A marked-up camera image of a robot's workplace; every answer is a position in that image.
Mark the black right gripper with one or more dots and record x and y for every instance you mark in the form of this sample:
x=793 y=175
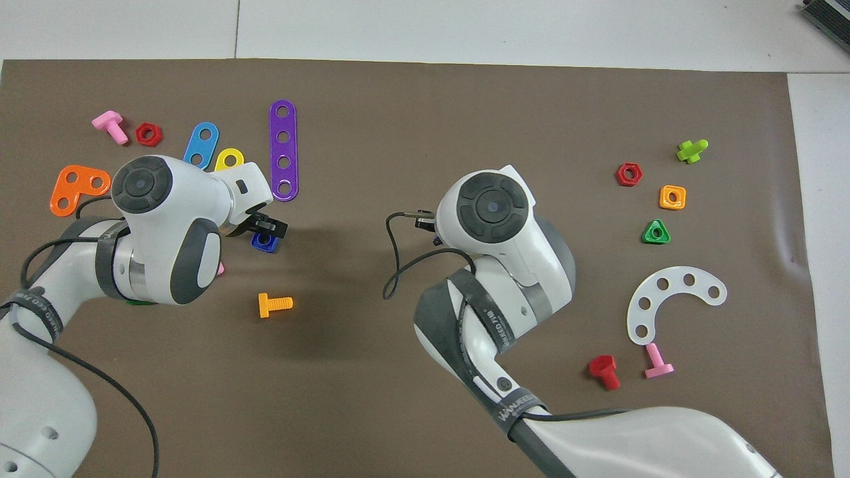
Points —
x=426 y=222

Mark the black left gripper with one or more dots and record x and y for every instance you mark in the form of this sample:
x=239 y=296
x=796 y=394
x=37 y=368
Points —
x=257 y=220

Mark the blue square toy nut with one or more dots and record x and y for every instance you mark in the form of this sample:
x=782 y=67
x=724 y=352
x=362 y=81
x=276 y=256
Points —
x=264 y=245

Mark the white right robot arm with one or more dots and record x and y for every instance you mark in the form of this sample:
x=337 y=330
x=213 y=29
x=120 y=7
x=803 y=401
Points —
x=505 y=219

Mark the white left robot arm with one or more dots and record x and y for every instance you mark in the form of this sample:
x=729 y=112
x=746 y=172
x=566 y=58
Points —
x=166 y=219

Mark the orange toy screw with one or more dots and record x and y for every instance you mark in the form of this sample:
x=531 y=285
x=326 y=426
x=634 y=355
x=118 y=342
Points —
x=273 y=305

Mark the red hexagon toy nut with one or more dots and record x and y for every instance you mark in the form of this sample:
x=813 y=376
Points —
x=158 y=136
x=637 y=176

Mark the pink toy screw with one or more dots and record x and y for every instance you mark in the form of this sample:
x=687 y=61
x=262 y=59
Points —
x=656 y=362
x=109 y=125

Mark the green triangle toy nut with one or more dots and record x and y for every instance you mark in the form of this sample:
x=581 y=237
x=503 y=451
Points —
x=647 y=239

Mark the red toy screw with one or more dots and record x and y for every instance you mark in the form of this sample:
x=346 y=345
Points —
x=604 y=368

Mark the orange square toy nut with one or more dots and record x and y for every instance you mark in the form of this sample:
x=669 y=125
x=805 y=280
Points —
x=663 y=202

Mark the lime cross toy screw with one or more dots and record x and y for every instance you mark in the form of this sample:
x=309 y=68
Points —
x=690 y=151

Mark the purple four-hole bar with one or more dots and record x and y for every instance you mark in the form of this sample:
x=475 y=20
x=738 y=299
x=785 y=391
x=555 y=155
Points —
x=283 y=149

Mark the yellow three-hole bar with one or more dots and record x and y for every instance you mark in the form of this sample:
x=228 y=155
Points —
x=229 y=151

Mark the brown table mat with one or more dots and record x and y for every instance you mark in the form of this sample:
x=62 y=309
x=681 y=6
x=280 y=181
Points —
x=398 y=119

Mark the blue two-hole bar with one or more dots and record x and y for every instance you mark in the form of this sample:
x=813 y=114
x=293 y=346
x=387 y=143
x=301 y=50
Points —
x=200 y=147

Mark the orange heart-shaped plate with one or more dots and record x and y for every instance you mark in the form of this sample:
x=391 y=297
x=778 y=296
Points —
x=78 y=191

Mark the white curved perforated plate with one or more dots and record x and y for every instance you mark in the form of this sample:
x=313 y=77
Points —
x=676 y=277

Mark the dark grey ribbed device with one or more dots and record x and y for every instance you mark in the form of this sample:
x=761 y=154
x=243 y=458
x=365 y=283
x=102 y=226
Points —
x=830 y=14

